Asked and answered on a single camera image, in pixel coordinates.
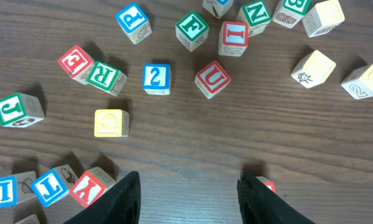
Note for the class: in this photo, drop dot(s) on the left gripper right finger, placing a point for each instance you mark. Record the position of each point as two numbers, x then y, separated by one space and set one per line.
260 205

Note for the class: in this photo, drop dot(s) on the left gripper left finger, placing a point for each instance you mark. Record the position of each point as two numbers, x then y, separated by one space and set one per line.
120 205

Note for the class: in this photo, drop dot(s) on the red A block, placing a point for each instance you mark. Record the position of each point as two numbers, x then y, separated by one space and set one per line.
267 183

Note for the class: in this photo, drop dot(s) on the blue 2 block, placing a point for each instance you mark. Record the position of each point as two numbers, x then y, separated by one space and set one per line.
156 79

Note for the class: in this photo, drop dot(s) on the red I block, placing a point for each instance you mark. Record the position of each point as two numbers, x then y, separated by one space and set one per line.
233 38

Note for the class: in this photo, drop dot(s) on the red Y block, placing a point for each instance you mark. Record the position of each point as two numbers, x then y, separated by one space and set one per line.
91 186

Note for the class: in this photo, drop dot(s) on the blue T block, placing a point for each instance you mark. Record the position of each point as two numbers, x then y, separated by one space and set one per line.
54 184

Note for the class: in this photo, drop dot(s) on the yellow G block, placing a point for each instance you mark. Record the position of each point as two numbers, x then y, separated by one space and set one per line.
111 123

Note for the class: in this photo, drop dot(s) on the red U block lower left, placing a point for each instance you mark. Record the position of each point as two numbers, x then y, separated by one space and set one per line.
32 219

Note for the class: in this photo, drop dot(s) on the red u block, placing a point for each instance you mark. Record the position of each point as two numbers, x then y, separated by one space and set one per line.
32 219
212 79

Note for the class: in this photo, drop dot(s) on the blue L block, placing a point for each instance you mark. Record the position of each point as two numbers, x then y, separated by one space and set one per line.
15 189

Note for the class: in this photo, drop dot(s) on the green R block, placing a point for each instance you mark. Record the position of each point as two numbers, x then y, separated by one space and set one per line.
107 78

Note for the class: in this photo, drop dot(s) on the red U block centre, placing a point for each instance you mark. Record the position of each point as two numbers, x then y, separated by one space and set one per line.
212 79

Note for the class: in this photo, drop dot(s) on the green J block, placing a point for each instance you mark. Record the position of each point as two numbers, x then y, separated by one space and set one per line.
20 110

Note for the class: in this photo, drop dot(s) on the yellow block middle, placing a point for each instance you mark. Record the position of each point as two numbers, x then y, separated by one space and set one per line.
313 69

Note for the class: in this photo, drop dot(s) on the red E block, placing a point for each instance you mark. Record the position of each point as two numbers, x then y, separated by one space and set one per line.
77 63

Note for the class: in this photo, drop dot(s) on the yellow O block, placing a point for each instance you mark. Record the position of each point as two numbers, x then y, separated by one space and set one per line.
359 84

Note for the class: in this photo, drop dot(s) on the blue P block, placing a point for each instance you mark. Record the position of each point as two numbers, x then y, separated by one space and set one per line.
134 22

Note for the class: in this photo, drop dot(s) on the green F block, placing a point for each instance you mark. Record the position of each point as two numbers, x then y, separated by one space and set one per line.
192 31

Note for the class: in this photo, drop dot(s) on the green N block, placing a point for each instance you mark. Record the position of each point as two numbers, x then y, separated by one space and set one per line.
256 15

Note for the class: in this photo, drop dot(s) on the green B block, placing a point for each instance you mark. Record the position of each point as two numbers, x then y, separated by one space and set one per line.
289 12

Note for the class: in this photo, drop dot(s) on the blue X block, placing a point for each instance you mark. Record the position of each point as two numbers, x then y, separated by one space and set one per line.
217 7

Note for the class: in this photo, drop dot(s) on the yellow block top centre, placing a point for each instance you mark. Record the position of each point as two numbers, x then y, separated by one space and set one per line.
323 18

